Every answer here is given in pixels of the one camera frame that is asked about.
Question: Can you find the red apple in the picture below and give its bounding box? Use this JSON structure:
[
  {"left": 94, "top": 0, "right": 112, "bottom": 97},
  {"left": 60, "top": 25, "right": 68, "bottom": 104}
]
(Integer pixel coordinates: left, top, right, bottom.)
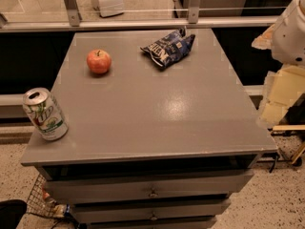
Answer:
[{"left": 87, "top": 50, "right": 112, "bottom": 74}]

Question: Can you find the black object on floor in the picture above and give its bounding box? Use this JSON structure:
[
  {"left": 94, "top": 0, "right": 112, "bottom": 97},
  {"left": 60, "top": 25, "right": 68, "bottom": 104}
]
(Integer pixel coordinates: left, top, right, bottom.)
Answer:
[{"left": 0, "top": 199, "right": 27, "bottom": 229}]

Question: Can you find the metal railing frame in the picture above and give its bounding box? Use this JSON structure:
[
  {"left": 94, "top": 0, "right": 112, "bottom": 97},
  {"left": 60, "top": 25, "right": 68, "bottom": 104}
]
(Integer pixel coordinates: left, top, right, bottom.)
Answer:
[{"left": 0, "top": 0, "right": 291, "bottom": 32}]

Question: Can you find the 7up soda can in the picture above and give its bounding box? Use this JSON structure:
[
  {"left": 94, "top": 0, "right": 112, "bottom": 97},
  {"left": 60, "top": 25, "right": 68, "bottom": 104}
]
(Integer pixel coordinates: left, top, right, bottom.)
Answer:
[{"left": 23, "top": 88, "right": 69, "bottom": 141}]

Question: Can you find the wire basket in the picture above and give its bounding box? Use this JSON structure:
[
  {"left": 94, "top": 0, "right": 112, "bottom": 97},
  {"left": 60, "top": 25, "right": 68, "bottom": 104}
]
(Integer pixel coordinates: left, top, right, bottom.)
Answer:
[{"left": 27, "top": 175, "right": 70, "bottom": 219}]

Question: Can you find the grey drawer cabinet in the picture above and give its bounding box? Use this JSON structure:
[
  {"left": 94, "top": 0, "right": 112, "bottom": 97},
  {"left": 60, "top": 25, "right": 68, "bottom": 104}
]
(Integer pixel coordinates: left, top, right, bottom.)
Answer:
[{"left": 21, "top": 29, "right": 276, "bottom": 229}]

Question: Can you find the drawer knob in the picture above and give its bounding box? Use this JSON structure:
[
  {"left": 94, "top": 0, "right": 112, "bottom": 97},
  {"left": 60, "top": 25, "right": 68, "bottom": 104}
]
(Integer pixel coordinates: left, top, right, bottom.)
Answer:
[
  {"left": 149, "top": 189, "right": 158, "bottom": 198},
  {"left": 150, "top": 214, "right": 158, "bottom": 221}
]

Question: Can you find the top drawer knob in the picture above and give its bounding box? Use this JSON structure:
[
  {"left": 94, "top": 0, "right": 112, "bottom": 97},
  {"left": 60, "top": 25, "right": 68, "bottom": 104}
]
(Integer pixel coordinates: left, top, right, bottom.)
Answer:
[{"left": 149, "top": 189, "right": 158, "bottom": 198}]

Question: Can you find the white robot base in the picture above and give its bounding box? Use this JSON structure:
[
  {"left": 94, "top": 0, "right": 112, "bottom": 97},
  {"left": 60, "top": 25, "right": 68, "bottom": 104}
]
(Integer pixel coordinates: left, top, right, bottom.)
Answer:
[{"left": 91, "top": 0, "right": 124, "bottom": 17}]

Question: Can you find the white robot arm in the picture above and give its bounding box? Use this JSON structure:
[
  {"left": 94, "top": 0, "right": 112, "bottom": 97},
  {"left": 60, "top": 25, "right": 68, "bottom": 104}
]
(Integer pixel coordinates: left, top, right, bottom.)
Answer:
[{"left": 252, "top": 0, "right": 305, "bottom": 128}]

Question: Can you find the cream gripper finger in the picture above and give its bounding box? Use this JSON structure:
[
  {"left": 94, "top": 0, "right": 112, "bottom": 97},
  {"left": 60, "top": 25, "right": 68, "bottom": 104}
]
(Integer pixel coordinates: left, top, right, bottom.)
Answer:
[{"left": 257, "top": 64, "right": 305, "bottom": 128}]

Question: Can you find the blue chip bag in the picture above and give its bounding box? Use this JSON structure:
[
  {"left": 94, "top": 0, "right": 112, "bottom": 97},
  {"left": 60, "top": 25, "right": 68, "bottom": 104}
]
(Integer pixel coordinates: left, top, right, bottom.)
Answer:
[{"left": 141, "top": 28, "right": 195, "bottom": 70}]

